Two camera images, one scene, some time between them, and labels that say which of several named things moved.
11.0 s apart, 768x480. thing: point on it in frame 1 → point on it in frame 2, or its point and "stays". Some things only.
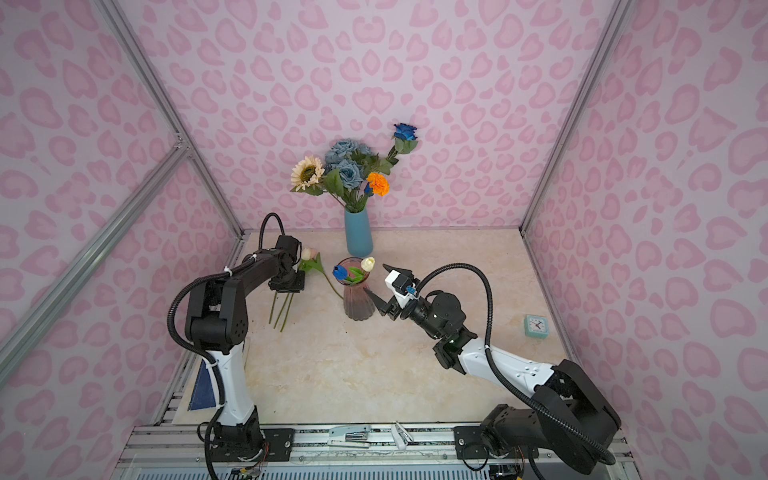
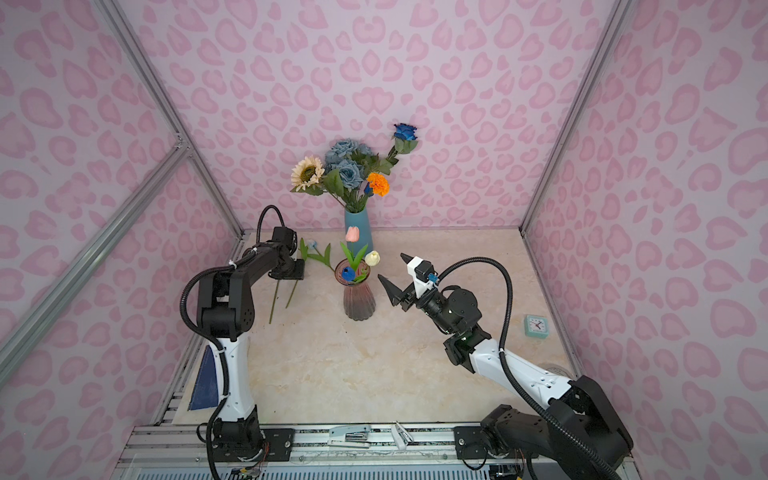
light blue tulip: x=287 y=311 → x=311 y=251
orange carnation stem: x=379 y=184 stays
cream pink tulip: x=312 y=261 → x=352 y=234
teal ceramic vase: x=359 y=235 stays
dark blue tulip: x=351 y=275 stays
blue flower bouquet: x=405 y=136 stays
